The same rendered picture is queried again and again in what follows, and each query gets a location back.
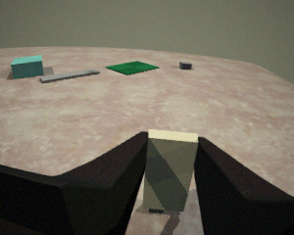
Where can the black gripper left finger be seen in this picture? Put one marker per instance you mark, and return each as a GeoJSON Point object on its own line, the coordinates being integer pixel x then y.
{"type": "Point", "coordinates": [93, 199]}

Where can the beige domino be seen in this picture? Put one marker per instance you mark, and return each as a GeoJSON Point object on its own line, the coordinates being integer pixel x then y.
{"type": "Point", "coordinates": [169, 169]}

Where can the green flat tile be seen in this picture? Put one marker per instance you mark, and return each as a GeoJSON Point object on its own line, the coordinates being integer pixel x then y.
{"type": "Point", "coordinates": [130, 68]}

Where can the light teal block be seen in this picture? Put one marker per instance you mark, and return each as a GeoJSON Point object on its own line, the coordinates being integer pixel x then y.
{"type": "Point", "coordinates": [27, 67]}

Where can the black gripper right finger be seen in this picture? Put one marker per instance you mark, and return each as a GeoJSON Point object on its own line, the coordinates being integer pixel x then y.
{"type": "Point", "coordinates": [235, 200]}

